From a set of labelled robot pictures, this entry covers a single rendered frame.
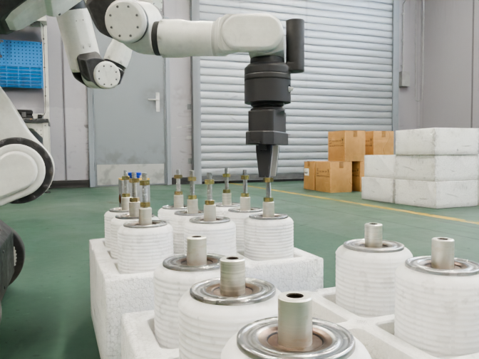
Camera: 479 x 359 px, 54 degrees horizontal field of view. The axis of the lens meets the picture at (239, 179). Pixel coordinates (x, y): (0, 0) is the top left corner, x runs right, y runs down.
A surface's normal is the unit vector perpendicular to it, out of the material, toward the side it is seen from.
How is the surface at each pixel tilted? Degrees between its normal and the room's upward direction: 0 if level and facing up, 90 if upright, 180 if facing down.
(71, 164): 90
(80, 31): 98
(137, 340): 0
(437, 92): 90
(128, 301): 90
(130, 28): 104
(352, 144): 90
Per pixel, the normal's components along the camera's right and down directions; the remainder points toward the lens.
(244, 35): -0.14, 0.05
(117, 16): -0.14, 0.30
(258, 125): -0.39, 0.05
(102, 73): 0.60, 0.18
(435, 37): -0.94, 0.03
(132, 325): -0.01, -1.00
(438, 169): 0.36, 0.04
